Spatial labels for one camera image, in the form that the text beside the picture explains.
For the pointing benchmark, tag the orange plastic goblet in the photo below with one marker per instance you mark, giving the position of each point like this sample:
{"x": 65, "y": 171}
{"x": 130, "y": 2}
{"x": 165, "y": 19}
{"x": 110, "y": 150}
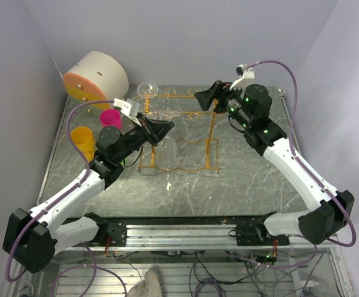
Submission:
{"x": 84, "y": 140}

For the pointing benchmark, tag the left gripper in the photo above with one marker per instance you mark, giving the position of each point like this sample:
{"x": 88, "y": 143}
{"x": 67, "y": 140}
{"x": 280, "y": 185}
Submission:
{"x": 150, "y": 127}

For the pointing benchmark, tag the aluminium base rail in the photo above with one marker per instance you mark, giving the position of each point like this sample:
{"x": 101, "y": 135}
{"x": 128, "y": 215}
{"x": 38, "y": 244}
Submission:
{"x": 125, "y": 237}

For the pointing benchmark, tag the cream cylindrical box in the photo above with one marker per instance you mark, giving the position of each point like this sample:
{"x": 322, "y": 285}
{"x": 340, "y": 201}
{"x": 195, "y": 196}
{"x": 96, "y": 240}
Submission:
{"x": 96, "y": 78}

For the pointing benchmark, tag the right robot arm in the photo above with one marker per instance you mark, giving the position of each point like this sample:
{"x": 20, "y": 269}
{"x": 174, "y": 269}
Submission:
{"x": 328, "y": 209}

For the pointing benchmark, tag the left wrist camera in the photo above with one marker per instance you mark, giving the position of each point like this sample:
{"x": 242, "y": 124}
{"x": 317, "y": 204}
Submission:
{"x": 129, "y": 108}

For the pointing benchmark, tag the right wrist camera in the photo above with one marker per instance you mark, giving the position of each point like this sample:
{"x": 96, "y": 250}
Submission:
{"x": 246, "y": 77}

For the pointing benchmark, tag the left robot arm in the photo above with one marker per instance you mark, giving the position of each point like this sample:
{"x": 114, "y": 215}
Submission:
{"x": 34, "y": 237}

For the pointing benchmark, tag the pink plastic goblet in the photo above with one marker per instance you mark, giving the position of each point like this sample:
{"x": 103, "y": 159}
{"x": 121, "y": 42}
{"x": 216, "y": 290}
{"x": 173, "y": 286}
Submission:
{"x": 111, "y": 117}

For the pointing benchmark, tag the gold wire glass rack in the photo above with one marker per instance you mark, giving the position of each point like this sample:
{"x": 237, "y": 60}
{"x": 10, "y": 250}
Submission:
{"x": 193, "y": 131}

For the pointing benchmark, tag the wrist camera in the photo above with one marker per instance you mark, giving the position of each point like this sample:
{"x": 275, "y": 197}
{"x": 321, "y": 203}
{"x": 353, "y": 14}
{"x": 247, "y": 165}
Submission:
{"x": 246, "y": 77}
{"x": 129, "y": 108}

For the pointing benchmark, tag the white cloth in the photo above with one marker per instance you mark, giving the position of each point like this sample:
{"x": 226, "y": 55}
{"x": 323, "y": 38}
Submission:
{"x": 151, "y": 286}

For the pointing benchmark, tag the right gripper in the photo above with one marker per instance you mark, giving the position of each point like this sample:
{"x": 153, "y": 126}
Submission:
{"x": 219, "y": 91}

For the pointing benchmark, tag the clear wine glass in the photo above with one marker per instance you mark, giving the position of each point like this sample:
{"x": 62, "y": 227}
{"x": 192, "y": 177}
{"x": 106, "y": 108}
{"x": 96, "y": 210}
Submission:
{"x": 147, "y": 89}
{"x": 153, "y": 114}
{"x": 166, "y": 151}

